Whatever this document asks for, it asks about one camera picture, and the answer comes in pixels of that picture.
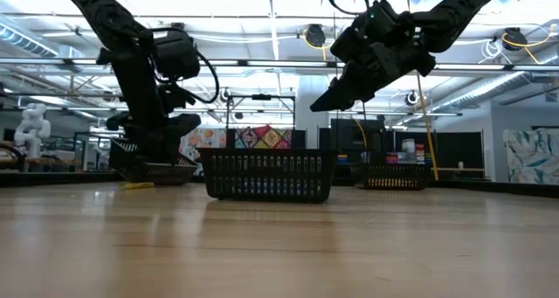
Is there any black metal frame stand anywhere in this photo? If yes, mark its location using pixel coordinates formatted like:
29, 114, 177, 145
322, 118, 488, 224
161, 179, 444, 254
224, 94, 297, 133

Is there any leaf patterned wall panel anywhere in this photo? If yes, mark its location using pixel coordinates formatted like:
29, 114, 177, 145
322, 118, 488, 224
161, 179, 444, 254
502, 128, 559, 185

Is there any black ceiling cable reel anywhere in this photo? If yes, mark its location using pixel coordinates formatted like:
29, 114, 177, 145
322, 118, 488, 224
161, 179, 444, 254
501, 26, 528, 52
304, 24, 328, 50

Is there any white robot figure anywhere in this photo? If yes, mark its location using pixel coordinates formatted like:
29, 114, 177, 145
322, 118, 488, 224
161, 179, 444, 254
12, 103, 52, 160

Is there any overhead light bar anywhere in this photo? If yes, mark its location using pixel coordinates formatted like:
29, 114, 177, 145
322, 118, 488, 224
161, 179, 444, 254
0, 57, 559, 73

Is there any clear plastic jar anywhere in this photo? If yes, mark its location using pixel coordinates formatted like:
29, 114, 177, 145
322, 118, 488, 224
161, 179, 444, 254
401, 138, 417, 163

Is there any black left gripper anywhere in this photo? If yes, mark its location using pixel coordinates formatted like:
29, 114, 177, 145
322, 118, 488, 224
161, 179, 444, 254
104, 82, 203, 163

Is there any yellow hanging cable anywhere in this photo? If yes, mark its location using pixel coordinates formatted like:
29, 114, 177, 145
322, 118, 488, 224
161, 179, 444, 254
414, 73, 439, 182

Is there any white pillar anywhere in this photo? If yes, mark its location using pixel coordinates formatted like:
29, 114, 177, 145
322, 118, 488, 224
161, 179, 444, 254
295, 73, 330, 149

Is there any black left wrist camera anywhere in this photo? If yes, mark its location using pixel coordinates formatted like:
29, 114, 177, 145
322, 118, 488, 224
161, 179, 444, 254
151, 25, 203, 82

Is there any thin black hanging cable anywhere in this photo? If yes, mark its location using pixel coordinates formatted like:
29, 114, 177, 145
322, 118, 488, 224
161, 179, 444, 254
332, 68, 341, 149

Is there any black slotted plastic basket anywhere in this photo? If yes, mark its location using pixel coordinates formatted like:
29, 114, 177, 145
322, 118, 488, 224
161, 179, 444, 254
362, 163, 433, 192
107, 137, 199, 187
196, 148, 338, 204

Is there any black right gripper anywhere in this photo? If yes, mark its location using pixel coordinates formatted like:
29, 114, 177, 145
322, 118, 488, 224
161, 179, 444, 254
309, 0, 438, 114

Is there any black cabinet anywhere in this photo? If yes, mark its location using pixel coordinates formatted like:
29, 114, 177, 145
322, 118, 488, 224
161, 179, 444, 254
318, 118, 386, 164

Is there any colourful patchwork cloth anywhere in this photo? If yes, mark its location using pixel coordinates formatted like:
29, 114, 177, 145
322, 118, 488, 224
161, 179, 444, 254
234, 125, 293, 150

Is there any floral patterned cloth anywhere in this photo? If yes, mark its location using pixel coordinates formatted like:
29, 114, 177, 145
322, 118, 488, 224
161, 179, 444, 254
178, 128, 228, 177

